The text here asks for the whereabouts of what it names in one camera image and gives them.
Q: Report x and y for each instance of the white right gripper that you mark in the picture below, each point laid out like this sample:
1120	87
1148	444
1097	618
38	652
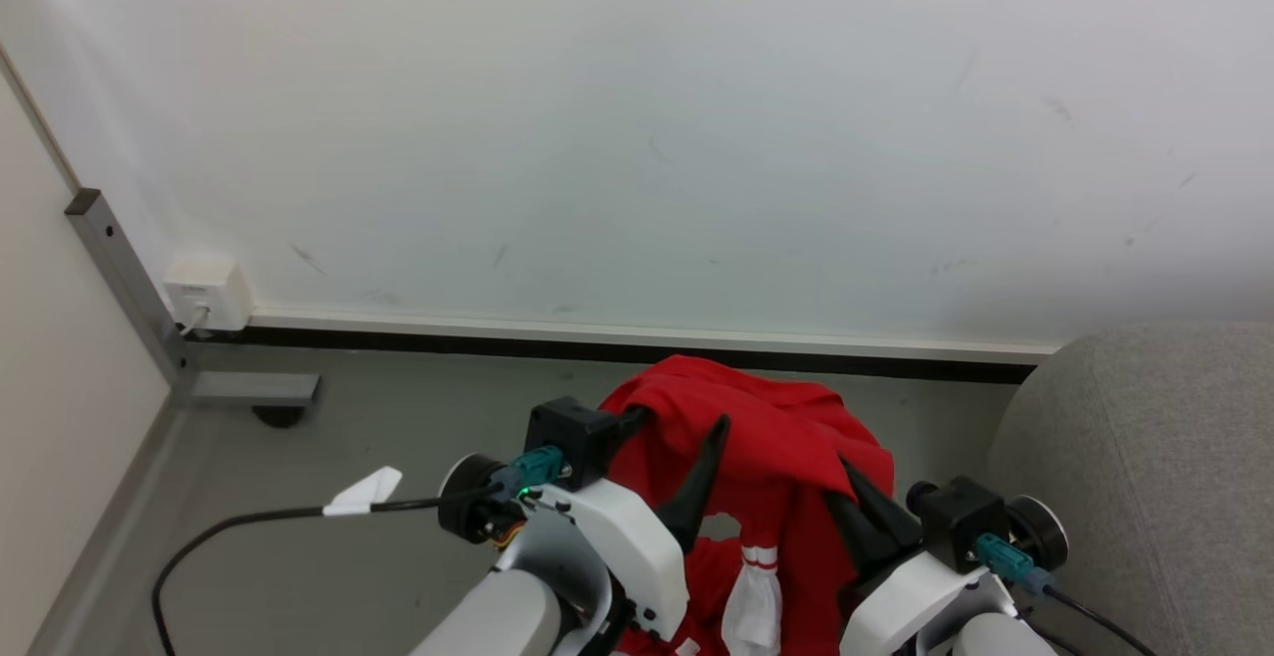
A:
906	606

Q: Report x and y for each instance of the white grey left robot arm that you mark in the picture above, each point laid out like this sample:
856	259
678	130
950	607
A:
498	616

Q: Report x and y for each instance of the black caster wheel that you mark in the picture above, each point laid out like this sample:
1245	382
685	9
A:
279	416

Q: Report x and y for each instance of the white and black baseboard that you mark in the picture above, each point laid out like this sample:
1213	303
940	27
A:
637	337

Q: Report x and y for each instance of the grey fabric sofa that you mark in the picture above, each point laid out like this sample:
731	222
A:
1174	477

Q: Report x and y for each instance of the grey metal partition foot bar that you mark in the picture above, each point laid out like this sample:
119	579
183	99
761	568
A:
254	388

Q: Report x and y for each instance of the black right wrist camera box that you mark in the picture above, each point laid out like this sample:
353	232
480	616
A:
955	522

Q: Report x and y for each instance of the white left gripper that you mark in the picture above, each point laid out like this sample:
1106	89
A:
627	546

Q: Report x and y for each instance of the red and white garment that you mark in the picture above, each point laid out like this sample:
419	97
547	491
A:
776	417

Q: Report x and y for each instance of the beige partition panel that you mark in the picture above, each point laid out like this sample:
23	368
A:
60	357

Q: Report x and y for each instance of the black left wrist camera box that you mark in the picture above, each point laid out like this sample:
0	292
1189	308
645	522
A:
567	432

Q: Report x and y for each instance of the white wall socket box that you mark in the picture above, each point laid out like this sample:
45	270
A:
211	290

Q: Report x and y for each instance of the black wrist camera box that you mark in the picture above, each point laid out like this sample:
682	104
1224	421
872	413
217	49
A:
955	522
567	432

